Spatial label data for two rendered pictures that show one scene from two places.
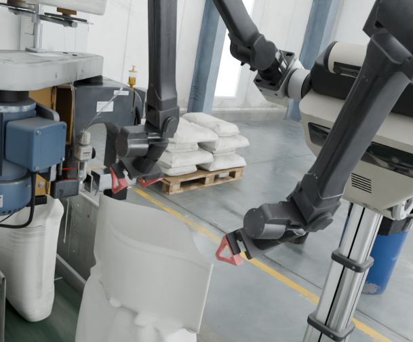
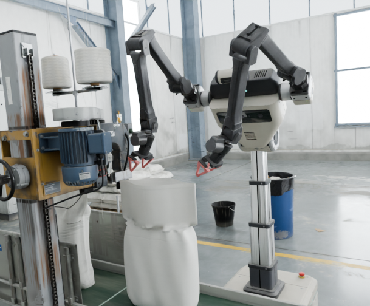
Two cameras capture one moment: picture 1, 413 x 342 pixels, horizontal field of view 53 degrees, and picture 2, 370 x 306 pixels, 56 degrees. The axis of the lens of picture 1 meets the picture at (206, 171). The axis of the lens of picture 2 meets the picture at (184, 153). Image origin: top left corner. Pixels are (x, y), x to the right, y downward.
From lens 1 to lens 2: 0.80 m
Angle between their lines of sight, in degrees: 15
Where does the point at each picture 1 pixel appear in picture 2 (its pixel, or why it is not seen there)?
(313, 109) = (217, 105)
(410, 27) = (243, 49)
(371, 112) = (240, 81)
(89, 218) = (98, 223)
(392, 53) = (240, 59)
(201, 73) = not seen: hidden behind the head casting
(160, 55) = (144, 92)
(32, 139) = (102, 137)
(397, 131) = (256, 102)
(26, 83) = (92, 115)
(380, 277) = (287, 224)
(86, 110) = not seen: hidden behind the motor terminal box
